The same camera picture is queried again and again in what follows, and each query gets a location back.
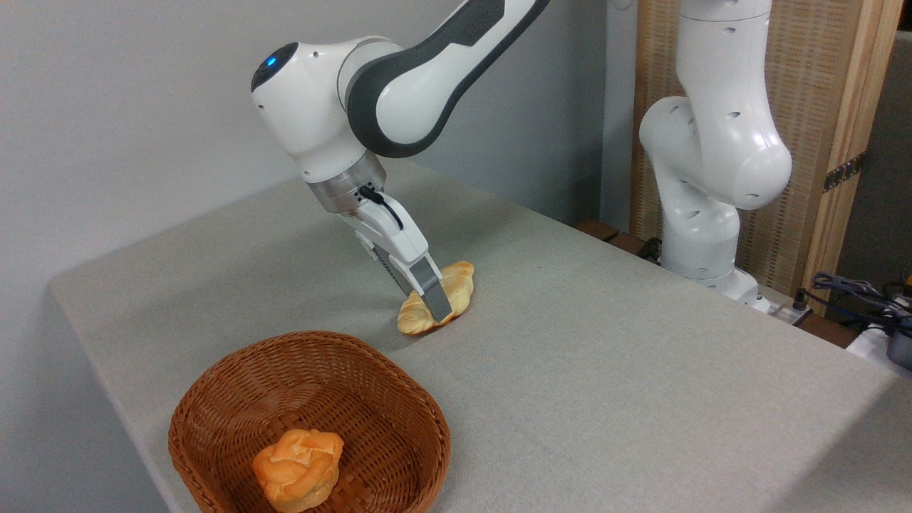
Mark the round orange bread roll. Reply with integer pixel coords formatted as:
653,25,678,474
252,428,345,513

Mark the white power strip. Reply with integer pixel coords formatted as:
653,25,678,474
845,322,912,375

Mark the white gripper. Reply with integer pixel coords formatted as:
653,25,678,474
339,191,455,323

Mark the brown wicker basket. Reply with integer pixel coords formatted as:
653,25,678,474
168,330,452,513

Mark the long braided bread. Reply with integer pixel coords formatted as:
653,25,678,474
396,260,475,336

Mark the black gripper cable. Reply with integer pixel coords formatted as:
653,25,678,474
358,185,405,231

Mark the metal screen hinge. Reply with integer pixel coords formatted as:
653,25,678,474
822,150,867,194

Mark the wooden woven folding screen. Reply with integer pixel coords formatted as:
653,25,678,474
630,0,904,316

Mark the brown wooden block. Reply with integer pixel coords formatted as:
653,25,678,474
573,219,665,266

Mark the bundle of dark cables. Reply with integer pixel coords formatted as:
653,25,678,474
811,269,912,337

